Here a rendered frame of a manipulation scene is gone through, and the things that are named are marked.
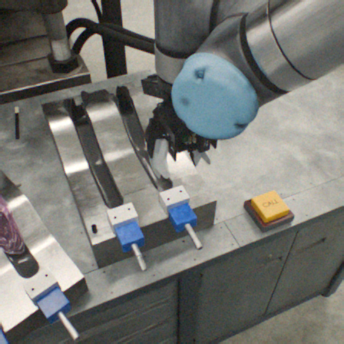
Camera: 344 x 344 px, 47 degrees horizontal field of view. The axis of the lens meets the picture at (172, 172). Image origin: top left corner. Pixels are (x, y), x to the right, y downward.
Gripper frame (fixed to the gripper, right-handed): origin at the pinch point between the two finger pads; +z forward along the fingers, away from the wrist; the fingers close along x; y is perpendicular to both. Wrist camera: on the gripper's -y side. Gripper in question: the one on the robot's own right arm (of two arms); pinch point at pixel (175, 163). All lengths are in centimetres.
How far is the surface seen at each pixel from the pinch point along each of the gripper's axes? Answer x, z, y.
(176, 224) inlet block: -2.0, 10.6, 5.2
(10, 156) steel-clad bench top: -29, 21, -38
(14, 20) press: -16, 22, -115
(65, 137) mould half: -15.3, 9.3, -25.6
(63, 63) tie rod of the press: -7, 18, -70
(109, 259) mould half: -15.2, 18.7, 2.1
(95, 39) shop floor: 40, 101, -232
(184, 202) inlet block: 1.4, 10.1, 1.3
